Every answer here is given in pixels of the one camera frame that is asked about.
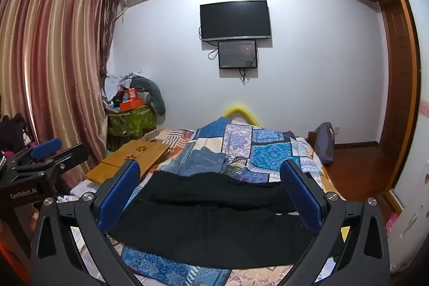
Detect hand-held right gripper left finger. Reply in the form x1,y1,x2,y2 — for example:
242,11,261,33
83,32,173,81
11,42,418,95
30,159,141,286

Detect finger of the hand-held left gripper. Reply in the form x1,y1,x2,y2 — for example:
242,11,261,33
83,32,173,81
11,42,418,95
31,138,63,160
43,143,90,180

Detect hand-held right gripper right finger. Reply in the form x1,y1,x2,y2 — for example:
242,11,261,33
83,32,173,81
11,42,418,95
280,159,391,286

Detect black pants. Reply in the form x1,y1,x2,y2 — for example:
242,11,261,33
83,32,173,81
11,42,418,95
105,170,323,270

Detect pile of dark and pink clothes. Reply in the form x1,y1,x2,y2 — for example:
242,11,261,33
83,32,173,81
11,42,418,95
0,113,38,153

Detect wooden lap desk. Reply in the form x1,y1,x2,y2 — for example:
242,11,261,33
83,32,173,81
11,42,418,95
85,139,171,186

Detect patchwork printed blanket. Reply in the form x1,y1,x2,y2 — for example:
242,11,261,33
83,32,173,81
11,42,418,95
72,117,346,286

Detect green patterned storage box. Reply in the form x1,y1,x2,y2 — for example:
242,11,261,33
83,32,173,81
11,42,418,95
106,105,158,139

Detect orange box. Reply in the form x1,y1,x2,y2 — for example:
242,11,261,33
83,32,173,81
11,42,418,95
119,98,145,113

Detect crumpled white cloth pile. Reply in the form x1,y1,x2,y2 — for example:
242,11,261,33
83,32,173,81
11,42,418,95
101,72,143,99

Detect blue jeans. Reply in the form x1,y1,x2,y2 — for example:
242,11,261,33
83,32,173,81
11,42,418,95
181,147,227,177

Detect striped pink curtain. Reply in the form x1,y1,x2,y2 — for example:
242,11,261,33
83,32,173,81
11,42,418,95
0,0,117,188

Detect grey plush toy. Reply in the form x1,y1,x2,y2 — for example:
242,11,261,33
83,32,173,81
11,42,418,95
129,76,167,116

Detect yellow foam tube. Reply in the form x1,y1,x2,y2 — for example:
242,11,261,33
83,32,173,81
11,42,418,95
223,105,261,124

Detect white wardrobe door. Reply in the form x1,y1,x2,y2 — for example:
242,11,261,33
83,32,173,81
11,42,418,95
390,0,429,275

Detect wooden door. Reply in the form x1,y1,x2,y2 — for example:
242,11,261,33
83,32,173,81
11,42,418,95
379,0,421,181

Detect small black wall monitor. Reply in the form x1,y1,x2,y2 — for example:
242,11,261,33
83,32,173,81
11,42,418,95
218,40,258,70

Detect black wall television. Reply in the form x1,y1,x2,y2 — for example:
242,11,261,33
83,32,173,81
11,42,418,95
200,0,272,42

